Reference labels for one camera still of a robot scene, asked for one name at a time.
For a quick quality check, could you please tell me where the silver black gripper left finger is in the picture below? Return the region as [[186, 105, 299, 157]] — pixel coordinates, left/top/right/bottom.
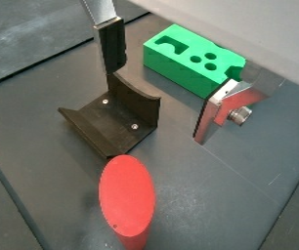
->
[[80, 0, 126, 74]]

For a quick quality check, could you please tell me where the red oval cylinder peg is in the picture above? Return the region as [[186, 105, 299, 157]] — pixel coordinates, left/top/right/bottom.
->
[[98, 154, 154, 250]]

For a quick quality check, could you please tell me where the black curved peg holder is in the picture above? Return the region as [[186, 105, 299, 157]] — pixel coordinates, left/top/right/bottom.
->
[[58, 73, 160, 158]]

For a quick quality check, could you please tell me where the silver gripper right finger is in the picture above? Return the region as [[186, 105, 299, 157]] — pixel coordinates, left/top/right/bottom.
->
[[193, 62, 284, 145]]

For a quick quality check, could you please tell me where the green shape sorter board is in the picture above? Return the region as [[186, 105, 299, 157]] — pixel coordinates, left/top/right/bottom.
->
[[144, 24, 245, 99]]

